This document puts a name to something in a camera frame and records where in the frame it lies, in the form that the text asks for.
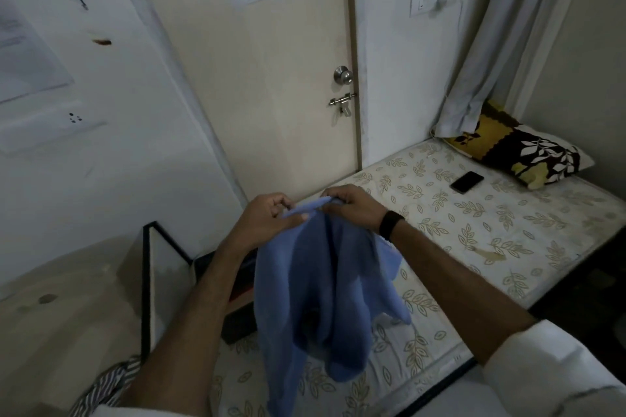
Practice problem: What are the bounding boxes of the person's left hand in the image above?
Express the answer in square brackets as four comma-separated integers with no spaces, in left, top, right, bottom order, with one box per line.
[231,192,310,251]

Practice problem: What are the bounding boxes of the person's right hand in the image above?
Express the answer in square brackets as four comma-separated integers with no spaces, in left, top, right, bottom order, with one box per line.
[320,184,393,237]

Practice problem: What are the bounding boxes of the blue cloth garment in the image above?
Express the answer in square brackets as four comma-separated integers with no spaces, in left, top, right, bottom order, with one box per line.
[253,200,413,417]

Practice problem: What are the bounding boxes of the person's left forearm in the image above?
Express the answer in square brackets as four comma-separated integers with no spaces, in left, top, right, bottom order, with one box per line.
[116,231,256,417]

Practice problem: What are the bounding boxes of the person's right forearm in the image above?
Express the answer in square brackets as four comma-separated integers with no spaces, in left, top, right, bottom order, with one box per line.
[389,222,539,367]

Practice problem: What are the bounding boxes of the black wristband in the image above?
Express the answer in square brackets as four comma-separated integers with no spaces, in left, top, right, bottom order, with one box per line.
[379,211,406,243]

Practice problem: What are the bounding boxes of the silver door latch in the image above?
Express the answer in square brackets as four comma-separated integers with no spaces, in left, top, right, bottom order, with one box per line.
[328,93,358,118]

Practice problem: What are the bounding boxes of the dark box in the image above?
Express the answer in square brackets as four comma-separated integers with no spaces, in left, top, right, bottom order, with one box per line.
[195,250,261,345]

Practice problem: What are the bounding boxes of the cream wooden door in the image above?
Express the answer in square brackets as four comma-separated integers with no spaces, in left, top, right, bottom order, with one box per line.
[122,0,364,209]

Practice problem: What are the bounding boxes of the black smartphone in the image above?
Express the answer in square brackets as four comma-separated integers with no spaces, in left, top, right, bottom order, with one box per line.
[449,170,485,195]

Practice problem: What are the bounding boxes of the leaf print mattress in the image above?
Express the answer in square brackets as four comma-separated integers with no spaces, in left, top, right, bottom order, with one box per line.
[209,138,626,417]

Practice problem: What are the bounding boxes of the floral patterned pillow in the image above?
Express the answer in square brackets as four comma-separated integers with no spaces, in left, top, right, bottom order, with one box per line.
[441,99,596,191]

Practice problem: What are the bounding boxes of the grey curtain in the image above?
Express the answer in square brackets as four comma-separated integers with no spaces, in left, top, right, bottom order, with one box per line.
[432,0,584,140]

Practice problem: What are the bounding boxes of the striped cloth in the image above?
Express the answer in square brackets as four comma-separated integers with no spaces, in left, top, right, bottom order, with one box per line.
[72,354,143,417]

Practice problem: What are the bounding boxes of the white shirt sleeve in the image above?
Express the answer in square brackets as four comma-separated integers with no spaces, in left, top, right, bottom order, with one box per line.
[481,319,626,417]

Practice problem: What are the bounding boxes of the white paper sheet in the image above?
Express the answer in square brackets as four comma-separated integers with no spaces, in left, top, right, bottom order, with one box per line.
[0,0,75,106]

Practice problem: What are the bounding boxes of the black metal bed frame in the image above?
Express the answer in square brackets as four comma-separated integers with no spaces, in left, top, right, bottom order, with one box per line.
[140,221,626,417]

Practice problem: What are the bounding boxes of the white switch plate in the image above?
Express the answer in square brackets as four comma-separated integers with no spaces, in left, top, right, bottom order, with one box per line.
[409,0,463,18]

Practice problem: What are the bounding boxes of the white wall socket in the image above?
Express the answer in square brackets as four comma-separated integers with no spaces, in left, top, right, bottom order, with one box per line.
[0,99,107,154]

